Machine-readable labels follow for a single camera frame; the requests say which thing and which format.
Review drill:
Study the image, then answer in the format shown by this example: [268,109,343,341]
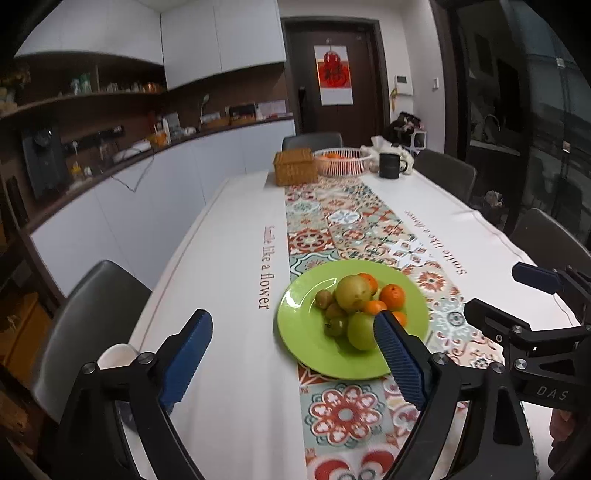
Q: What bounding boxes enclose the black bag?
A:
[387,112,424,144]

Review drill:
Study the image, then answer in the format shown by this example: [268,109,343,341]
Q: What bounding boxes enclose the person's right hand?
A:
[549,408,579,456]

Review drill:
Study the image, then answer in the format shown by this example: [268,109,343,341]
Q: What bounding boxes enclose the dark cable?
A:
[108,151,156,193]

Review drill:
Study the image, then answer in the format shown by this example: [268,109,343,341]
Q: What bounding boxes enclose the large green apple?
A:
[346,312,378,351]

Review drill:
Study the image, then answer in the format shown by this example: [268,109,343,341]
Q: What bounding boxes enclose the glass sliding door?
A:
[456,0,591,261]

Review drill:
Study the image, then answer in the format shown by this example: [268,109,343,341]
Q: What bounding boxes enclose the dark blue mug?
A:
[96,343,140,433]

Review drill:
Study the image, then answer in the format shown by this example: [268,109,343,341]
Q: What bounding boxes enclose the green plate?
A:
[277,259,430,380]

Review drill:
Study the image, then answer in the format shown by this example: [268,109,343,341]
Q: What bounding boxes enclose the wicker basket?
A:
[272,148,319,186]

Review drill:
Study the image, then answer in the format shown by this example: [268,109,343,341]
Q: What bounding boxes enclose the red and white wall calendar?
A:
[315,45,356,106]

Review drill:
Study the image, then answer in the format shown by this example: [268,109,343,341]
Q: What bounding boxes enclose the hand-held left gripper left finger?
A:
[39,309,214,480]

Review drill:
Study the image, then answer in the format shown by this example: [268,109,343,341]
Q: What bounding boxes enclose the yellow-green pear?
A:
[334,274,373,313]

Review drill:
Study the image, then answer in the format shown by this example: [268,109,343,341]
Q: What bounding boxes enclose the black box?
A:
[228,104,257,126]

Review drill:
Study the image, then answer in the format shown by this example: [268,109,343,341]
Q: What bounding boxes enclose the dark wooden door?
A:
[281,17,387,140]

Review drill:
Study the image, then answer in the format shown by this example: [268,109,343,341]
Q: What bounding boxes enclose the wooden wall shelf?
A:
[0,89,165,118]

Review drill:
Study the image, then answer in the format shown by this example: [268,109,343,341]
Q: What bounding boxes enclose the black kitchen appliance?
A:
[20,124,71,200]

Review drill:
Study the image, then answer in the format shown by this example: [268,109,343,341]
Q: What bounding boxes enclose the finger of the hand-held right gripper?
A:
[512,261,591,326]
[463,298,591,366]

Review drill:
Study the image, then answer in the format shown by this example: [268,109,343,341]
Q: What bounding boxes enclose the white plastic fruit basket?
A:
[313,147,373,178]

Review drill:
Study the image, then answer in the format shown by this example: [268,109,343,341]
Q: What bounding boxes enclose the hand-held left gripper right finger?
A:
[372,311,539,480]

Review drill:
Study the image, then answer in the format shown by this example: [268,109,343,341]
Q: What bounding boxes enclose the patterned table runner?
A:
[281,178,536,480]

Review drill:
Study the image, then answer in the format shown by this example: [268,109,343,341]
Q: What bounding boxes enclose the white counter cabinet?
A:
[29,117,297,297]

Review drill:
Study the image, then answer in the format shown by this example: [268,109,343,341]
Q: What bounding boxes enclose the white upper cabinets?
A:
[14,0,287,92]

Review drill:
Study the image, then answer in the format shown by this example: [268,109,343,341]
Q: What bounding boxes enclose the black mug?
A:
[379,153,409,180]

